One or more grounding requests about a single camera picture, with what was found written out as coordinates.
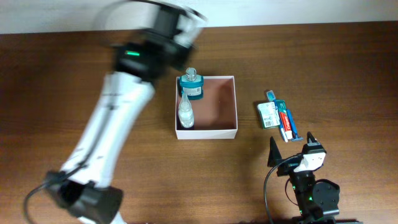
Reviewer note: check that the blue white toothbrush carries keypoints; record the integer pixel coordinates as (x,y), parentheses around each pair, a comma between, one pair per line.
(271,97)

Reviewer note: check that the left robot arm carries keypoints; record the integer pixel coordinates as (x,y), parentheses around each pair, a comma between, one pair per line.
(82,186)

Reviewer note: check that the white cardboard box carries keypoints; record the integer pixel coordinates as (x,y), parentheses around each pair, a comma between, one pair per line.
(215,115)

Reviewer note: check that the clear soap pump bottle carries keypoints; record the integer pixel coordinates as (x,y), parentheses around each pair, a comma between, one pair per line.
(185,112)

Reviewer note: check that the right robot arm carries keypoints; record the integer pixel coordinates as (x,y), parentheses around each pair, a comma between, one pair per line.
(317,200)

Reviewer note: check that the red green toothpaste tube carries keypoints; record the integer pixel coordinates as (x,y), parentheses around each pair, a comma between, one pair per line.
(282,109)

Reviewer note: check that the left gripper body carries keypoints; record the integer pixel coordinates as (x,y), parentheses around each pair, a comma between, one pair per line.
(180,53)

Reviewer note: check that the blue disposable razor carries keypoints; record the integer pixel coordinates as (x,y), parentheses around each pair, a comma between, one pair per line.
(296,136)

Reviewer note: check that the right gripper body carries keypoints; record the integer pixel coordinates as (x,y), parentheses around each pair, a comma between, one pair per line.
(288,166)

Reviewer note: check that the teal mouthwash bottle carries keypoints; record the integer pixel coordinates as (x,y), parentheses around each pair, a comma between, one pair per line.
(192,84)

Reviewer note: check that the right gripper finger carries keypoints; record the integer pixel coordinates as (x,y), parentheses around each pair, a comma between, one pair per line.
(274,157)
(311,139)

